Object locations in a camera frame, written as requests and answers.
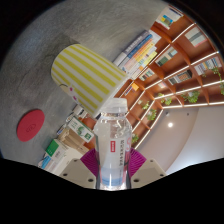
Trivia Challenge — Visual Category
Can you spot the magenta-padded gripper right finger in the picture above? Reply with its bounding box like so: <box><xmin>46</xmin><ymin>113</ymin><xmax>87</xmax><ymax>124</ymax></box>
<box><xmin>128</xmin><ymin>147</ymin><xmax>168</xmax><ymax>190</ymax></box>

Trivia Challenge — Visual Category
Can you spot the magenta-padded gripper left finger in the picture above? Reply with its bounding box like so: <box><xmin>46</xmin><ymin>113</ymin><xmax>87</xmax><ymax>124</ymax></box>
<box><xmin>59</xmin><ymin>148</ymin><xmax>99</xmax><ymax>190</ymax></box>

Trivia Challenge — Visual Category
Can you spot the clear plastic water bottle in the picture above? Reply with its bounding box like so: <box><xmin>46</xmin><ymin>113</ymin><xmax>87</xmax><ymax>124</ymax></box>
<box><xmin>92</xmin><ymin>98</ymin><xmax>133</xmax><ymax>192</ymax></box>

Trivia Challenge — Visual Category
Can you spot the wooden artist mannequin figure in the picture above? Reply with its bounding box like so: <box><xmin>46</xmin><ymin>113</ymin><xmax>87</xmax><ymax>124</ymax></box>
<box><xmin>59</xmin><ymin>128</ymin><xmax>93</xmax><ymax>155</ymax></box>

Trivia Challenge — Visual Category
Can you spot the tall green white carton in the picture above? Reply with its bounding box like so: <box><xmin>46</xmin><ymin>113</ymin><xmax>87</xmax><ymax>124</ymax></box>
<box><xmin>67</xmin><ymin>116</ymin><xmax>95</xmax><ymax>143</ymax></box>

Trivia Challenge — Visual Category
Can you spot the flat round red coaster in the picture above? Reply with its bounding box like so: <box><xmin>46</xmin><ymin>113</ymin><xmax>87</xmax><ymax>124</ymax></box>
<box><xmin>16</xmin><ymin>109</ymin><xmax>46</xmax><ymax>143</ymax></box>

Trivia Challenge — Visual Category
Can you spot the yellow striped white cup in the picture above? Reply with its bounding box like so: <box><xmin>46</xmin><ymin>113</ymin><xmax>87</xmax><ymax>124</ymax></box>
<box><xmin>50</xmin><ymin>43</ymin><xmax>130</xmax><ymax>119</ymax></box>

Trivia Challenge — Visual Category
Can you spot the wooden shelf unit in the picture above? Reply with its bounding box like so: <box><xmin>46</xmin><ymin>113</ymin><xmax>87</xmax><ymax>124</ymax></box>
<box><xmin>114</xmin><ymin>4</ymin><xmax>224</xmax><ymax>151</ymax></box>

